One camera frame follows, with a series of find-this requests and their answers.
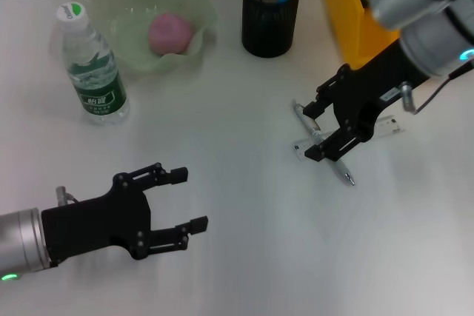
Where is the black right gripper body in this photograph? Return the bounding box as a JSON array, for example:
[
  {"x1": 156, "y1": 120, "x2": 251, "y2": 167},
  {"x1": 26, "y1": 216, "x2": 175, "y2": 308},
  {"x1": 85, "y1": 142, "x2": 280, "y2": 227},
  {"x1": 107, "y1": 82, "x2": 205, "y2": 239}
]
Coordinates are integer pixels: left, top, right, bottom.
[{"x1": 332, "y1": 40, "x2": 433, "y2": 144}]

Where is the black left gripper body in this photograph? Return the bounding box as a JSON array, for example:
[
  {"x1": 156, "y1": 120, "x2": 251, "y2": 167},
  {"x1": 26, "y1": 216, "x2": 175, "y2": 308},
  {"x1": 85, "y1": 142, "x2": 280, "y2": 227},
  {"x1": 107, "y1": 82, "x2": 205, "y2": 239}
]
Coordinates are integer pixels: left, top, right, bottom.
[{"x1": 41, "y1": 173, "x2": 153, "y2": 268}]

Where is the silver pen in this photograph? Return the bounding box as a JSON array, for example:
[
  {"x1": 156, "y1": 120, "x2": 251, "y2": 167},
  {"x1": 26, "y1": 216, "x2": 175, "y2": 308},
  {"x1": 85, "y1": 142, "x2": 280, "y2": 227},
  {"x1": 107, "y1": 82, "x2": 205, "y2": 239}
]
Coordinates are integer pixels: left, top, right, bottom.
[{"x1": 292, "y1": 99, "x2": 356, "y2": 186}]

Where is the transparent plastic ruler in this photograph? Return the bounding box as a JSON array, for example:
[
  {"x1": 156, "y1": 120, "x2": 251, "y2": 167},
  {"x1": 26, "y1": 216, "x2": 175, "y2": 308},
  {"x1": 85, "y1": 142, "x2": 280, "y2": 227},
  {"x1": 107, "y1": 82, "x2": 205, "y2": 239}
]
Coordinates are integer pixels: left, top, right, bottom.
[{"x1": 293, "y1": 114, "x2": 404, "y2": 162}]

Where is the clear bottle with green label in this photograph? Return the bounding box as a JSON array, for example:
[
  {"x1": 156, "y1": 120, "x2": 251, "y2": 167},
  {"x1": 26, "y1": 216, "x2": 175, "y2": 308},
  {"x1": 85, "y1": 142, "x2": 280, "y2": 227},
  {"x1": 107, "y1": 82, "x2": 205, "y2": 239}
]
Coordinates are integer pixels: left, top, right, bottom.
[{"x1": 50, "y1": 0, "x2": 131, "y2": 127}]

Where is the pink peach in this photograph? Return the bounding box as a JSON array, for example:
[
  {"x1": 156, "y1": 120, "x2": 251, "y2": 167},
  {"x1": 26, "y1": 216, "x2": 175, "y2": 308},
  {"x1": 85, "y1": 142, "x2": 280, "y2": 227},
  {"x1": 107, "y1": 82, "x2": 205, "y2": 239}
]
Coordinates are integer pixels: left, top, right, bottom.
[{"x1": 148, "y1": 13, "x2": 194, "y2": 56}]

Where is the black mesh pen holder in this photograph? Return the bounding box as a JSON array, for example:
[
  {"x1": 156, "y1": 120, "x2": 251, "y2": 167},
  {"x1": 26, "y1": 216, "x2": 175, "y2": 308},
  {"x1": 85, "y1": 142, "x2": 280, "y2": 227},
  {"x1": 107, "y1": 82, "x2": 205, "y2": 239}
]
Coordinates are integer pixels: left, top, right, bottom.
[{"x1": 241, "y1": 0, "x2": 303, "y2": 59}]

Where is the translucent green fruit bowl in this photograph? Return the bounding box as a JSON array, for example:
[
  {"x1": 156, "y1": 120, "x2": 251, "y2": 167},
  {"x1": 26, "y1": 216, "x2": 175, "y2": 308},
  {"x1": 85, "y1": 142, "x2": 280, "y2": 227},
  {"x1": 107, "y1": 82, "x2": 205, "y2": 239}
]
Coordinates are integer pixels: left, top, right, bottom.
[{"x1": 76, "y1": 0, "x2": 218, "y2": 80}]

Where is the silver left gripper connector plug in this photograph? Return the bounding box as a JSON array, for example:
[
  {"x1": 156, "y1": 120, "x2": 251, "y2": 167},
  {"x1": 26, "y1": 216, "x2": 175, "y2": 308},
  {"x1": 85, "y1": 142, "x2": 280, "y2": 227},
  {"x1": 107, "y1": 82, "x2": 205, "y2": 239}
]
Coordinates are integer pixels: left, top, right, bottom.
[{"x1": 54, "y1": 186, "x2": 81, "y2": 206}]

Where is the yellow plastic bin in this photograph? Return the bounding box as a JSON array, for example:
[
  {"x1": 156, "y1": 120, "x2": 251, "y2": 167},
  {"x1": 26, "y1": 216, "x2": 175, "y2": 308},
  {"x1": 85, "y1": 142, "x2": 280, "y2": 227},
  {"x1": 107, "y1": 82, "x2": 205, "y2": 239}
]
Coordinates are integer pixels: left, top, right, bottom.
[{"x1": 324, "y1": 0, "x2": 401, "y2": 71}]

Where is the right arm cable with plug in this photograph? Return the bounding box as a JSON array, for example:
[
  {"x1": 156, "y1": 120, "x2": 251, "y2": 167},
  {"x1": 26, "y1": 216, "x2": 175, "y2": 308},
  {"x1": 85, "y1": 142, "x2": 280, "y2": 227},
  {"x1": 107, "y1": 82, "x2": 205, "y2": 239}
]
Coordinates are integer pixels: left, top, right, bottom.
[{"x1": 399, "y1": 59, "x2": 474, "y2": 115}]

